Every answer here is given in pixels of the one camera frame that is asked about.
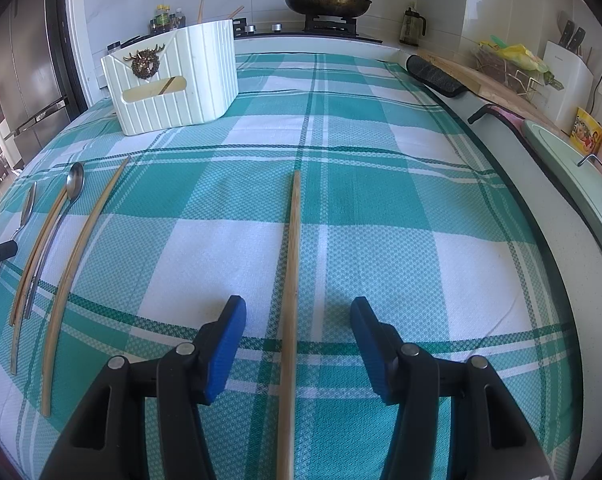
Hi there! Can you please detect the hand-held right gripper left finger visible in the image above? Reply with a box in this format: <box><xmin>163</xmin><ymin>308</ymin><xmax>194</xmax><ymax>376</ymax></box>
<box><xmin>38</xmin><ymin>296</ymin><xmax>248</xmax><ymax>480</ymax></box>

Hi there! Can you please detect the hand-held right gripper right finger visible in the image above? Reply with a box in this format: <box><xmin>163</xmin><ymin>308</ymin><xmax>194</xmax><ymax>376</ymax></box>
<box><xmin>350</xmin><ymin>297</ymin><xmax>552</xmax><ymax>480</ymax></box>

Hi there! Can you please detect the small steel spoon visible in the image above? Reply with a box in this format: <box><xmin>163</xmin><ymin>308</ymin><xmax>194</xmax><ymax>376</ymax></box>
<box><xmin>0</xmin><ymin>181</ymin><xmax>37</xmax><ymax>321</ymax></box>

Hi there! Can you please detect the large steel spoon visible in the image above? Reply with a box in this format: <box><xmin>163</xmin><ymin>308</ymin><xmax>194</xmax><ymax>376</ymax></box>
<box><xmin>23</xmin><ymin>162</ymin><xmax>86</xmax><ymax>320</ymax></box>

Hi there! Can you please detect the white ribbed storage box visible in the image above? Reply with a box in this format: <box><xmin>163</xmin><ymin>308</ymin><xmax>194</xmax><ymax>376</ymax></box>
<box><xmin>100</xmin><ymin>18</ymin><xmax>240</xmax><ymax>137</ymax></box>

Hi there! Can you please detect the green checked tablecloth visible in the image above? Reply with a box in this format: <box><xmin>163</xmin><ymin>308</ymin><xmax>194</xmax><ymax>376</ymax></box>
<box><xmin>0</xmin><ymin>51</ymin><xmax>582</xmax><ymax>480</ymax></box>

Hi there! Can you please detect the steel refrigerator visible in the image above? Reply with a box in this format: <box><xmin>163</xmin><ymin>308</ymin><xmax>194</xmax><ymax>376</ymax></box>
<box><xmin>0</xmin><ymin>0</ymin><xmax>86</xmax><ymax>171</ymax></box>

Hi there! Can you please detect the light green tray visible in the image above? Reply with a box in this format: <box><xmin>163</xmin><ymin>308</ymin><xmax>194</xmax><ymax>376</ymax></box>
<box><xmin>524</xmin><ymin>120</ymin><xmax>602</xmax><ymax>261</ymax></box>

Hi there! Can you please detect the black quilted mat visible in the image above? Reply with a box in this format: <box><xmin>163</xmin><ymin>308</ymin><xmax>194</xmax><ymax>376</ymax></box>
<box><xmin>405</xmin><ymin>54</ymin><xmax>468</xmax><ymax>98</ymax></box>

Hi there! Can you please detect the wooden cutting board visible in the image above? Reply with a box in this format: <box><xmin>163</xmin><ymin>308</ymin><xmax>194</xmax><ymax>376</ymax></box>
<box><xmin>421</xmin><ymin>52</ymin><xmax>567</xmax><ymax>133</ymax></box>

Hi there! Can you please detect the yellow printed packet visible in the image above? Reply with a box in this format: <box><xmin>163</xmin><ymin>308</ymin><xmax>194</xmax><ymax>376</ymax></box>
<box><xmin>571</xmin><ymin>106</ymin><xmax>602</xmax><ymax>155</ymax></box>

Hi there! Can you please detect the dark glass pitcher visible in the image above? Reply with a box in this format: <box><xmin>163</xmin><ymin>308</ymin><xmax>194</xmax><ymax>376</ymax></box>
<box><xmin>399</xmin><ymin>7</ymin><xmax>427</xmax><ymax>46</ymax></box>

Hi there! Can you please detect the white knife block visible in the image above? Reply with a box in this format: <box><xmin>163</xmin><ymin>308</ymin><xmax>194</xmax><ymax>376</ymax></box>
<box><xmin>538</xmin><ymin>40</ymin><xmax>594</xmax><ymax>131</ymax></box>

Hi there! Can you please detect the yellow plastic bag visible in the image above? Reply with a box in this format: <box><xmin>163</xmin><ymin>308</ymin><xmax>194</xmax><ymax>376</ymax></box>
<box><xmin>496</xmin><ymin>42</ymin><xmax>552</xmax><ymax>73</ymax></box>

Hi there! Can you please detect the black gas stove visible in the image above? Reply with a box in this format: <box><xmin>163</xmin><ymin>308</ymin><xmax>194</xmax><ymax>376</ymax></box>
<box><xmin>233</xmin><ymin>14</ymin><xmax>383</xmax><ymax>43</ymax></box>

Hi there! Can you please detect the black handled pink utensil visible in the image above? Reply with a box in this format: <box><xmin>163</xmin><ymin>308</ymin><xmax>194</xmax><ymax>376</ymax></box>
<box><xmin>468</xmin><ymin>103</ymin><xmax>527</xmax><ymax>146</ymax></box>

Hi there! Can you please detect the wire basket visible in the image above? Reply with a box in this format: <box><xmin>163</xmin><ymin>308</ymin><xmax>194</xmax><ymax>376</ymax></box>
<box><xmin>474</xmin><ymin>42</ymin><xmax>552</xmax><ymax>96</ymax></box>

